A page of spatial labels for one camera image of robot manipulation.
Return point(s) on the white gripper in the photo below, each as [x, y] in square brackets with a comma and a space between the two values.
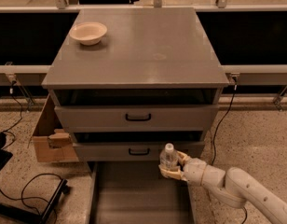
[193, 171]

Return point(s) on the clear plastic water bottle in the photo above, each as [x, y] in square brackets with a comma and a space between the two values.
[168, 157]

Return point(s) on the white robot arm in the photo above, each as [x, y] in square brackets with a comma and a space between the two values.
[233, 187]

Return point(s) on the grey bottom drawer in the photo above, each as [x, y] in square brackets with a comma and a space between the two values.
[135, 192]

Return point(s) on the grey drawer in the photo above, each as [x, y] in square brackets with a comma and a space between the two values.
[135, 192]
[90, 111]
[134, 146]

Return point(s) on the grey middle drawer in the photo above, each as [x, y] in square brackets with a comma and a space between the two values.
[134, 146]

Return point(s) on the grey drawer cabinet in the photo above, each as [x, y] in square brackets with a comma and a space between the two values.
[144, 49]

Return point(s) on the grey top drawer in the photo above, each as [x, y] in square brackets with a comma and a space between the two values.
[90, 111]

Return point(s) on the brown cardboard box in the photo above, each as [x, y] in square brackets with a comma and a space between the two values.
[51, 142]

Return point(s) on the white bowl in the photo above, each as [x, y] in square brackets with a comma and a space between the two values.
[88, 33]

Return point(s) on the black stand base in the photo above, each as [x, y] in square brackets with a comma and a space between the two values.
[32, 215]

